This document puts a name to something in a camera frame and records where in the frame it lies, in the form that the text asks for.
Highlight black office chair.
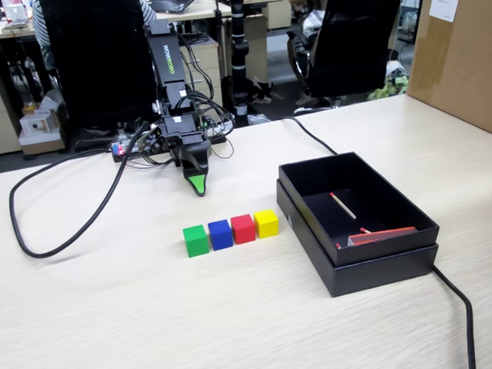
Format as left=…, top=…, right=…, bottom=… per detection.
left=285, top=0, right=410, bottom=115
left=37, top=0, right=162, bottom=156

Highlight person in striped shirt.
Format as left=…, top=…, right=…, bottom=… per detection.
left=30, top=0, right=161, bottom=74

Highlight black cardboard box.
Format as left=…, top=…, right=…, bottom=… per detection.
left=277, top=146, right=443, bottom=270

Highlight white and red box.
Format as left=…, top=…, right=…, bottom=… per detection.
left=4, top=0, right=34, bottom=27

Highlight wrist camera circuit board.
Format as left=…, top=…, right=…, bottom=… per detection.
left=139, top=126, right=166, bottom=154

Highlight thick black power cable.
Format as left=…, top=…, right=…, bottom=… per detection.
left=279, top=108, right=478, bottom=369

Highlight robot controller circuit board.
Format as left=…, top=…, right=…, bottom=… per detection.
left=111, top=138, right=144, bottom=159

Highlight seated person at desk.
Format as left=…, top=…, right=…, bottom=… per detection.
left=286, top=0, right=333, bottom=39

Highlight black and white shoe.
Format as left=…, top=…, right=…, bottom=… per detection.
left=247, top=77, right=286, bottom=106

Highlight black open box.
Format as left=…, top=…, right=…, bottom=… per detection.
left=274, top=171, right=442, bottom=300

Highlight blue wooden cube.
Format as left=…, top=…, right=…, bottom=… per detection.
left=206, top=219, right=235, bottom=251

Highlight green wooden cube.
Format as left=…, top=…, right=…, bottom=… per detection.
left=182, top=224, right=211, bottom=259

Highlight black laptop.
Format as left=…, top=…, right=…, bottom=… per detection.
left=150, top=0, right=203, bottom=15

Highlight large brown cardboard box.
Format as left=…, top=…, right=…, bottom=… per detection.
left=401, top=0, right=492, bottom=144

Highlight red wooden cube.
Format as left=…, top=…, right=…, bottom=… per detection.
left=229, top=214, right=257, bottom=246

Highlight black pole with white bands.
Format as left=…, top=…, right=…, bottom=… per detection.
left=226, top=0, right=255, bottom=128

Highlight white paper label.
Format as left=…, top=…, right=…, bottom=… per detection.
left=429, top=0, right=460, bottom=24

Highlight green and white toy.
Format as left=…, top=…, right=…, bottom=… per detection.
left=366, top=60, right=411, bottom=101

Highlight thick black camera cable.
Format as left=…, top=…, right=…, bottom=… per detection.
left=5, top=120, right=168, bottom=260

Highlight yellow wooden cube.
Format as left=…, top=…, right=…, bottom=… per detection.
left=253, top=208, right=280, bottom=240

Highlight white carton with round hole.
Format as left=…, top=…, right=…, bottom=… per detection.
left=20, top=112, right=52, bottom=137

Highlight long wooden matchstick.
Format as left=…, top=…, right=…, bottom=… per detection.
left=329, top=190, right=358, bottom=222

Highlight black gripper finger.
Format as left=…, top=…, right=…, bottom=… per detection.
left=177, top=138, right=215, bottom=179
left=183, top=171, right=211, bottom=198

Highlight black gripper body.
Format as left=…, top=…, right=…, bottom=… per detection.
left=164, top=131, right=207, bottom=156

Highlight red matchbox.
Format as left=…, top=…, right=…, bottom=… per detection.
left=348, top=225, right=419, bottom=249

